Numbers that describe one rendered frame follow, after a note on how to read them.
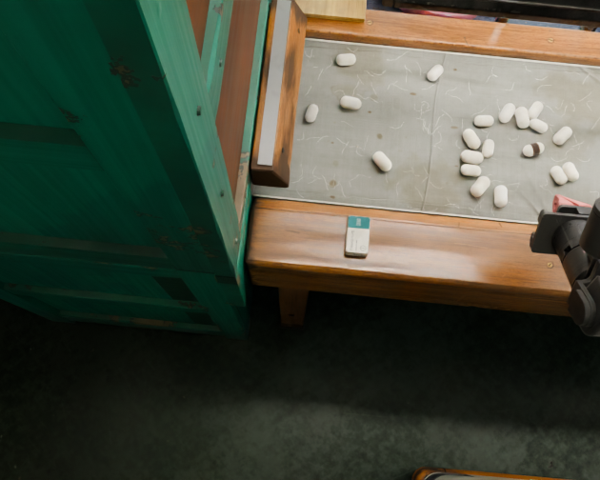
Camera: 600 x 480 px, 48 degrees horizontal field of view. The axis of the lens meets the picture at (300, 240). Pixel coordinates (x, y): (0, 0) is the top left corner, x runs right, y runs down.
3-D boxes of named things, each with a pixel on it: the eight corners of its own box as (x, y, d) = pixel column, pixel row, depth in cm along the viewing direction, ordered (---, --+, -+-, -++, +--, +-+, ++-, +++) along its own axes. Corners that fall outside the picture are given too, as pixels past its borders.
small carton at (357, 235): (366, 257, 107) (368, 253, 105) (344, 254, 107) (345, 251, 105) (369, 220, 108) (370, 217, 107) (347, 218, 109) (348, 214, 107)
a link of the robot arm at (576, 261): (568, 305, 85) (613, 310, 85) (587, 261, 81) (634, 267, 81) (554, 270, 91) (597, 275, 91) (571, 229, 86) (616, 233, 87)
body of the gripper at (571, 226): (540, 206, 92) (553, 237, 86) (615, 212, 92) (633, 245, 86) (527, 244, 96) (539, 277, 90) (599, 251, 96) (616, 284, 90)
